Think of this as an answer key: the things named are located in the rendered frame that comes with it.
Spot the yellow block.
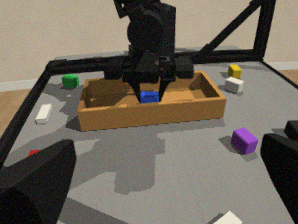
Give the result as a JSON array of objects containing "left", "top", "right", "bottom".
[{"left": 228, "top": 65, "right": 242, "bottom": 79}]

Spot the blue block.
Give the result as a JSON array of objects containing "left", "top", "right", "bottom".
[{"left": 140, "top": 91, "right": 159, "bottom": 103}]

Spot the green block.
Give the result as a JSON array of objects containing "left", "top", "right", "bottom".
[{"left": 62, "top": 74, "right": 79, "bottom": 88}]

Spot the purple block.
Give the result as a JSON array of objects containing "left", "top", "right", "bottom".
[{"left": 231, "top": 128, "right": 258, "bottom": 155}]

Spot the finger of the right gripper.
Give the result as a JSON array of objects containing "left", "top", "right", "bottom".
[
  {"left": 122, "top": 78, "right": 141, "bottom": 103},
  {"left": 159, "top": 77, "right": 176, "bottom": 102}
]

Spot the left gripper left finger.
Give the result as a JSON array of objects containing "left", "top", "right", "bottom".
[{"left": 0, "top": 139, "right": 76, "bottom": 224}]

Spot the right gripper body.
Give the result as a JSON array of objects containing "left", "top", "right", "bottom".
[{"left": 104, "top": 42, "right": 194, "bottom": 80}]

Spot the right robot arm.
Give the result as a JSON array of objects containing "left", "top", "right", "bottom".
[{"left": 113, "top": 0, "right": 170, "bottom": 84}]

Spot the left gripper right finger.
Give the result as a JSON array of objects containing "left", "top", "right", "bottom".
[{"left": 260, "top": 133, "right": 298, "bottom": 224}]

